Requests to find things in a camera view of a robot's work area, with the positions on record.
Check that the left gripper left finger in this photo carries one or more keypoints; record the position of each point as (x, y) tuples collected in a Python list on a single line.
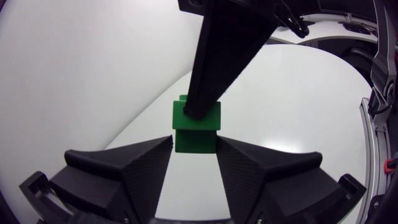
[(130, 177)]

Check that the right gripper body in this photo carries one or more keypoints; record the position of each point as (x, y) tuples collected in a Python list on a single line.
[(248, 6)]

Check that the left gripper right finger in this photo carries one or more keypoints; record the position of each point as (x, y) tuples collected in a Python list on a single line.
[(258, 180)]

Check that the green toy brick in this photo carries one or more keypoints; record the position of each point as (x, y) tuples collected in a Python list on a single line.
[(195, 141), (208, 122)]

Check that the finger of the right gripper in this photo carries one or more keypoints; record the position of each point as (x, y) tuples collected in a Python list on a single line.
[(224, 53)]

